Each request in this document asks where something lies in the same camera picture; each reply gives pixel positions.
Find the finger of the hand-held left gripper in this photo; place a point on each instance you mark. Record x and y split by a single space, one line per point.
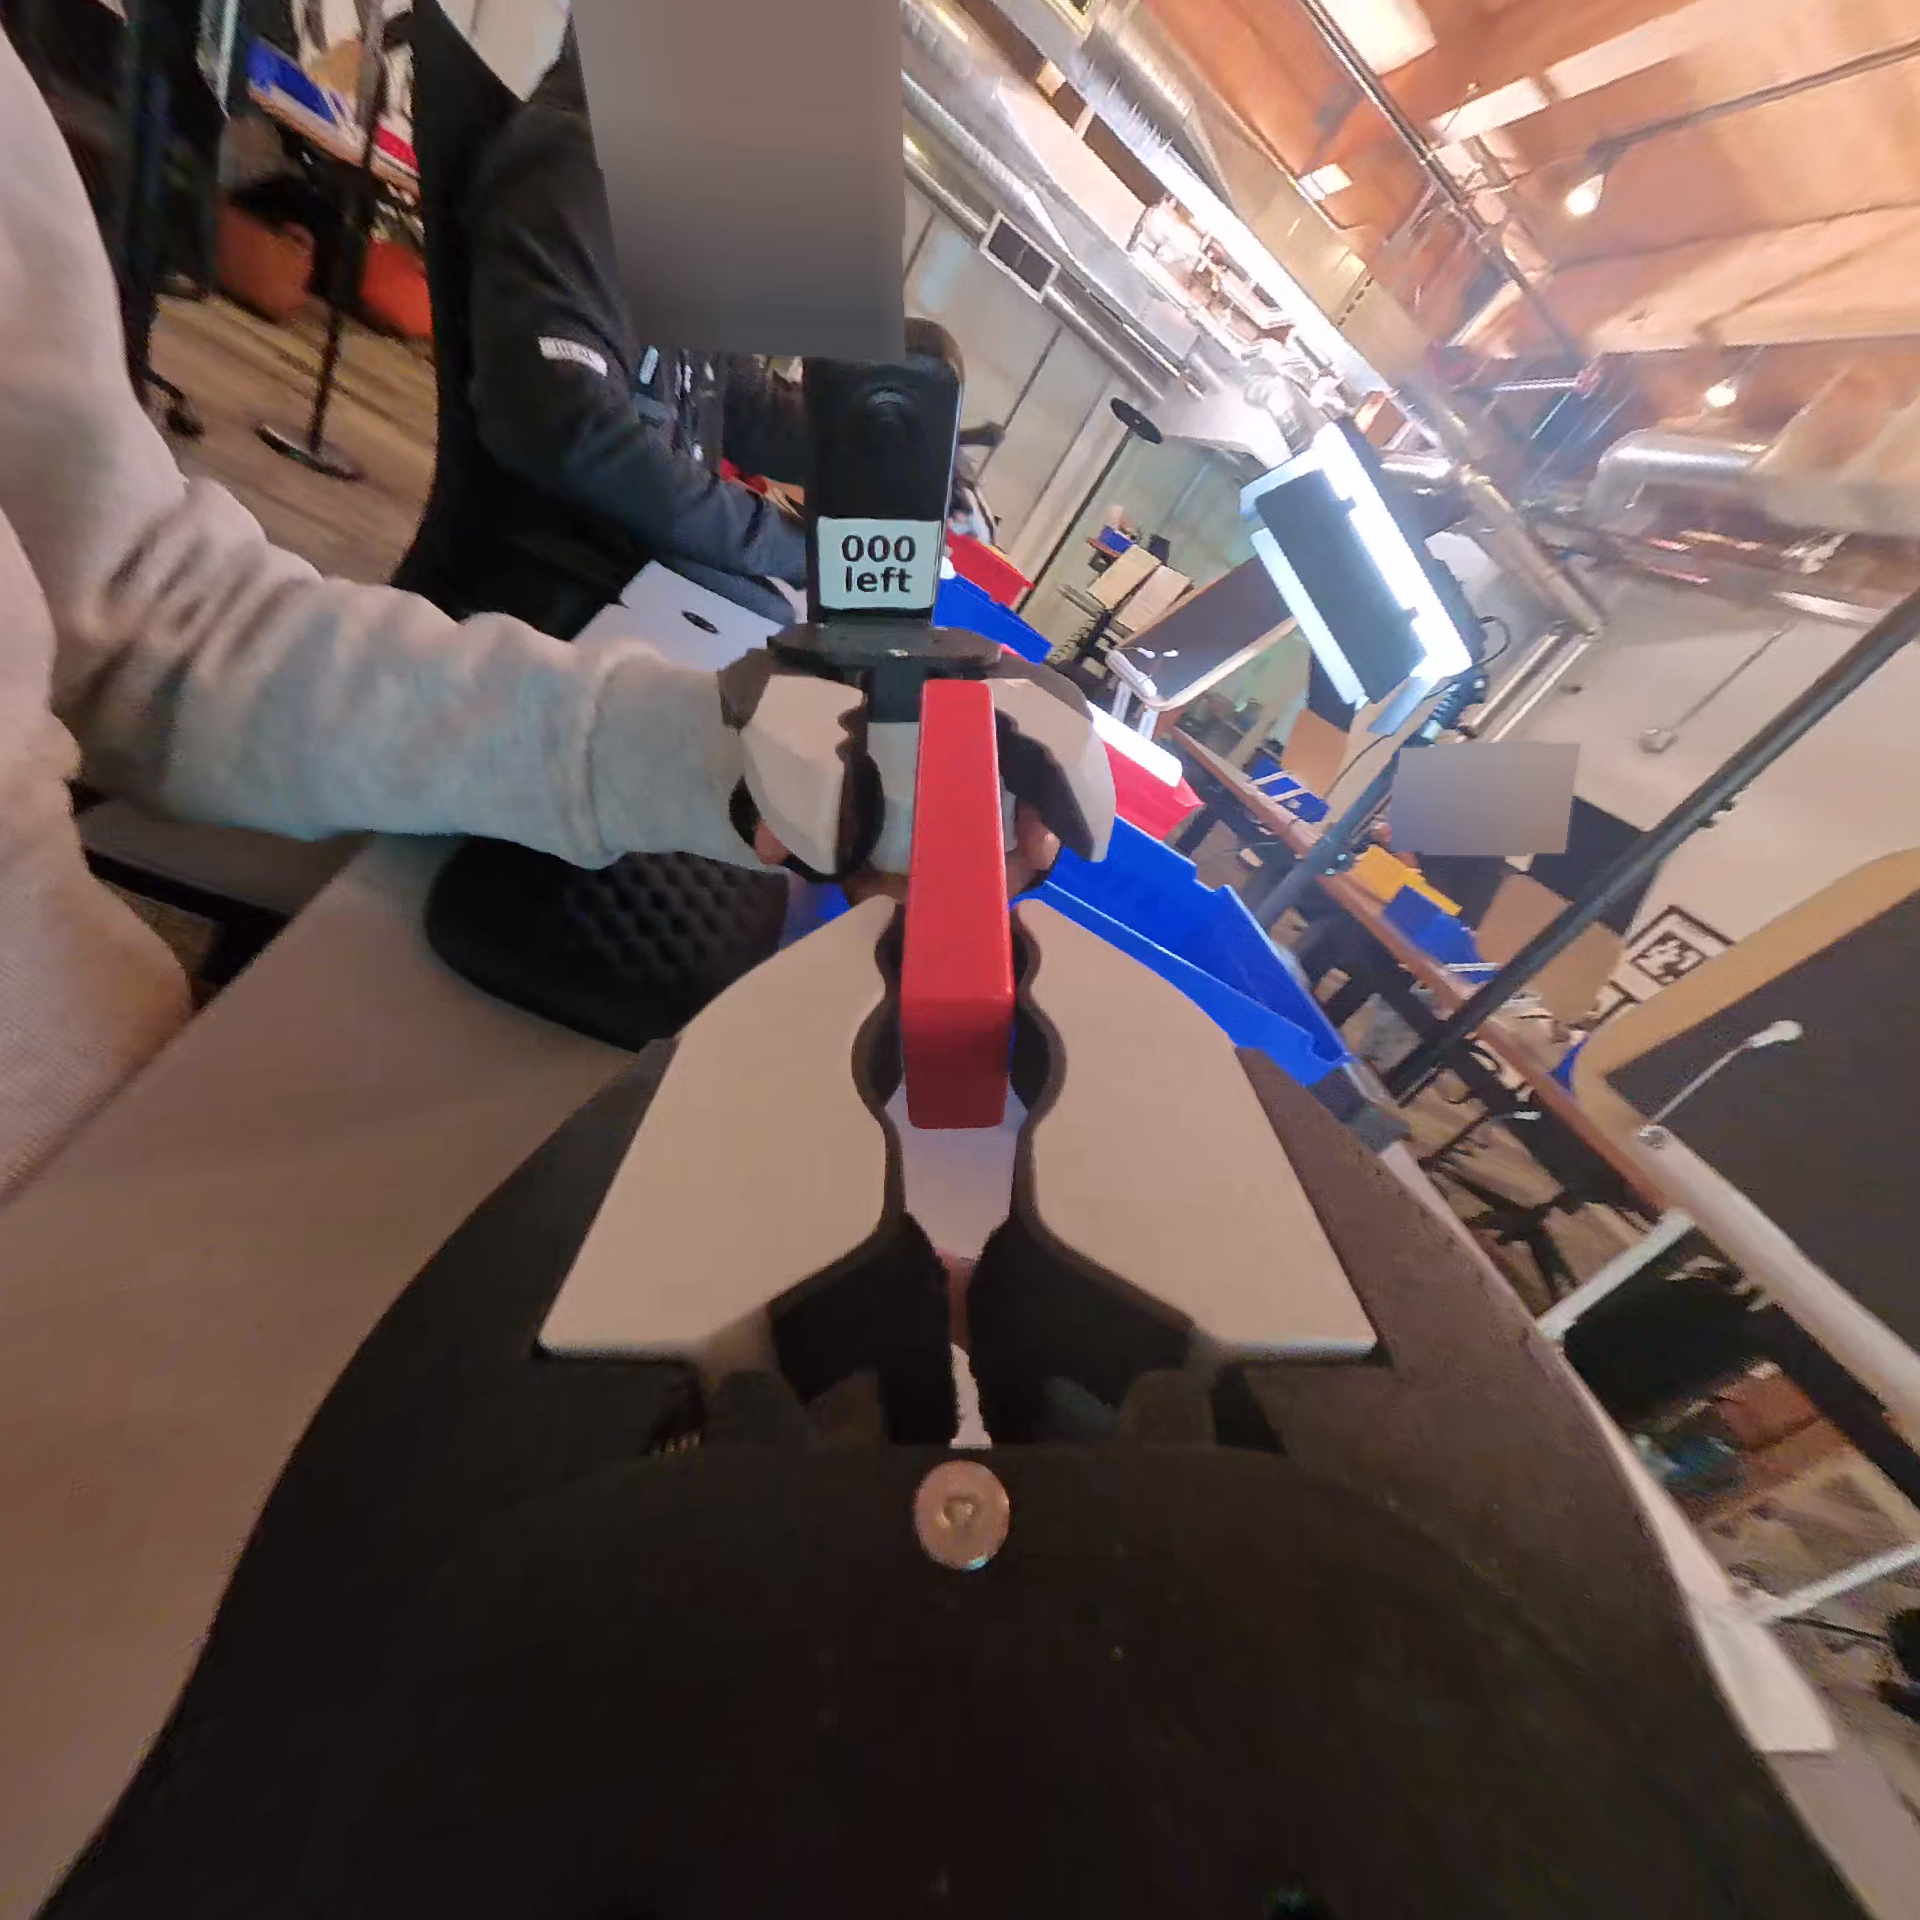
1066 751
802 764

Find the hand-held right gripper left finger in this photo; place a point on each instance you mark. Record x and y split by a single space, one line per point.
734 1185

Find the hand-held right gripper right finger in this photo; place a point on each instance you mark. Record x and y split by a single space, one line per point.
1185 1201

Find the red plastic bin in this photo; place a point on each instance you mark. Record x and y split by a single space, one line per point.
1156 780

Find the red rectangular block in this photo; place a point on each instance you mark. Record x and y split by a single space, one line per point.
956 902

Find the blue plastic bin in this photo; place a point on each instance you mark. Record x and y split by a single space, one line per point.
1201 960

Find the person's left forearm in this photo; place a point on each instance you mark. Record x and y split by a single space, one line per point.
450 720

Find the medium blue storage bin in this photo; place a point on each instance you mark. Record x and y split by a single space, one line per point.
998 623

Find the small red storage bin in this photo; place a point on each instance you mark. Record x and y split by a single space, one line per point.
990 568

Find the slanted black panel board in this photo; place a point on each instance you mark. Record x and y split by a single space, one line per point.
1201 628

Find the black floor lamp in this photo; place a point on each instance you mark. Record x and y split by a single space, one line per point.
1118 464

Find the ceiling air vent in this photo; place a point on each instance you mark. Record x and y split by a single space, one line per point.
1020 255

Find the black perforated armrest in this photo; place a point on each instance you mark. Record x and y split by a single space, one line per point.
599 944

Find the black light stand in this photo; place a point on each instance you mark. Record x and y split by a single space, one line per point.
1349 810

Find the LED light panel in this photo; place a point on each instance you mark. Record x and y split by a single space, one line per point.
1349 570

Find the yellow storage bin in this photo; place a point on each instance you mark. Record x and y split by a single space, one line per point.
1412 881

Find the small blue storage bin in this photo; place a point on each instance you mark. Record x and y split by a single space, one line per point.
1436 930

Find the black white marker tag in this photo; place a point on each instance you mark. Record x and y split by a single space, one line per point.
1681 948

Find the silver ceiling duct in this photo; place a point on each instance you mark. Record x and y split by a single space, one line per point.
1080 164
1681 464

